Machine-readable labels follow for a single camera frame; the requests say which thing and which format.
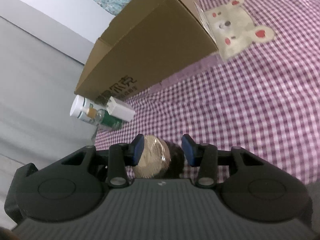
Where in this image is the green dropper bottle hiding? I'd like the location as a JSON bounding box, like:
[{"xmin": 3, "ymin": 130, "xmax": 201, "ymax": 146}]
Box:
[{"xmin": 83, "ymin": 107, "xmax": 123, "ymax": 131}]

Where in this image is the white supplement bottle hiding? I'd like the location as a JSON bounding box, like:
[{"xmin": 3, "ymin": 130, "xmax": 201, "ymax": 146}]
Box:
[{"xmin": 69, "ymin": 95, "xmax": 101, "ymax": 126}]

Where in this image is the white power adapter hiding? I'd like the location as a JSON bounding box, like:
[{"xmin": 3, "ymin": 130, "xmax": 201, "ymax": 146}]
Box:
[{"xmin": 106, "ymin": 96, "xmax": 136, "ymax": 122}]

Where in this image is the large cardboard box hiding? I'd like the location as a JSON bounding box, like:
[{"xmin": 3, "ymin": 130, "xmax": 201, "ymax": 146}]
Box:
[{"xmin": 75, "ymin": 0, "xmax": 217, "ymax": 103}]

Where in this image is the gold round compact case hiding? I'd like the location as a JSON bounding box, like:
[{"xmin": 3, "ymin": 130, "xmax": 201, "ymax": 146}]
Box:
[{"xmin": 133, "ymin": 135, "xmax": 185, "ymax": 179}]

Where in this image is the purple checkered tablecloth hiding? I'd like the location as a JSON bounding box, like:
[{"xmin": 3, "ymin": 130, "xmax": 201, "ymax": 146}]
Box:
[{"xmin": 95, "ymin": 0, "xmax": 319, "ymax": 184}]

